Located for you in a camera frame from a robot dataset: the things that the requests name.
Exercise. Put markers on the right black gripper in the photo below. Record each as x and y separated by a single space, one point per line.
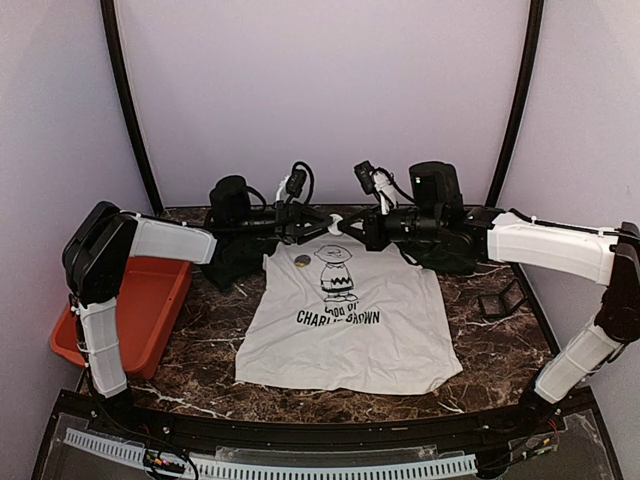
372 234

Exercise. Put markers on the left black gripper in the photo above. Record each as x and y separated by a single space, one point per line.
291 222

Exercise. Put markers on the white round brooch back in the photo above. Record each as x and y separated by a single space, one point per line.
333 228

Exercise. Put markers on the white green Charlie Brown shirt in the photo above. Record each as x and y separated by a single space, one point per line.
352 319

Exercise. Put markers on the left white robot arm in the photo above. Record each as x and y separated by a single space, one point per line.
230 245

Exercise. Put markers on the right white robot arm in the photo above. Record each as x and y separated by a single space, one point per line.
441 233

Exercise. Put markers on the black brooch stand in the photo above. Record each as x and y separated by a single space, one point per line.
504 303

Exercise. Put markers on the red plastic bin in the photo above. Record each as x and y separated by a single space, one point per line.
151 297

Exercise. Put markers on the right black frame post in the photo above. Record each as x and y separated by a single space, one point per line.
521 91

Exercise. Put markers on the black frame post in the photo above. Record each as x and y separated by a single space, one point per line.
521 91
126 100

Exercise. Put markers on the white slotted cable duct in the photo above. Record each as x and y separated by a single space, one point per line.
235 463

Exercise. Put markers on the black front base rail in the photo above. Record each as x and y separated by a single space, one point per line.
483 431

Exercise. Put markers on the left black frame post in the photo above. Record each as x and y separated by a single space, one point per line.
126 100

